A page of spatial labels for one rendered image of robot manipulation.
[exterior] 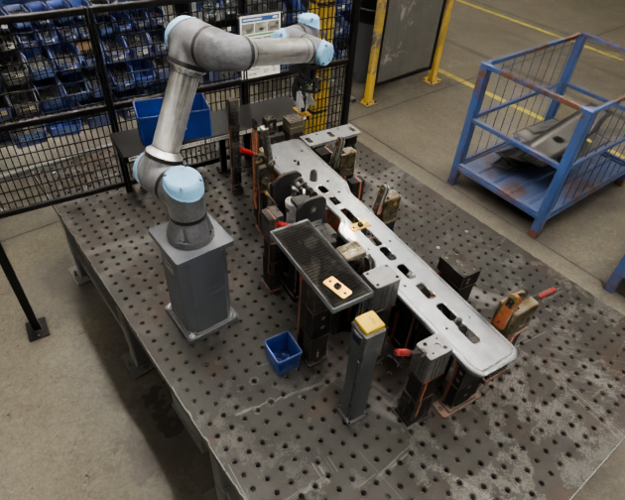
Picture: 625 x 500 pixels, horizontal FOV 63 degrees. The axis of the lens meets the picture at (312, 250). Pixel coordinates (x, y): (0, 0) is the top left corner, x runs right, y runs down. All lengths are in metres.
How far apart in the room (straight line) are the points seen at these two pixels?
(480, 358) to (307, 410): 0.58
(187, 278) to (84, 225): 0.90
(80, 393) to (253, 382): 1.16
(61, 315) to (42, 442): 0.74
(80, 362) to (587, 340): 2.31
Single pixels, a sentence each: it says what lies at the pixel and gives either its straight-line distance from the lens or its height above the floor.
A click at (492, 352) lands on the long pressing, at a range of 1.62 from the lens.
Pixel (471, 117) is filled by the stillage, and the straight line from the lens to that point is 3.80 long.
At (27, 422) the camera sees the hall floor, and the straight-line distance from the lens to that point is 2.76.
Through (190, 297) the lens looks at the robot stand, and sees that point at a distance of 1.76.
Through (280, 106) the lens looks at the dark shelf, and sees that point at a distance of 2.61.
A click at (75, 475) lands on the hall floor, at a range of 2.55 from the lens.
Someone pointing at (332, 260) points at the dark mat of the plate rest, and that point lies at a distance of 1.52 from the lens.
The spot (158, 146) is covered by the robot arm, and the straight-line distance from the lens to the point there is 1.64.
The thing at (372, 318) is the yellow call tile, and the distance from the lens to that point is 1.38.
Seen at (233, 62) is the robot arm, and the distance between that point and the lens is 1.51.
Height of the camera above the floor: 2.20
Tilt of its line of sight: 42 degrees down
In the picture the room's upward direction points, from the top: 4 degrees clockwise
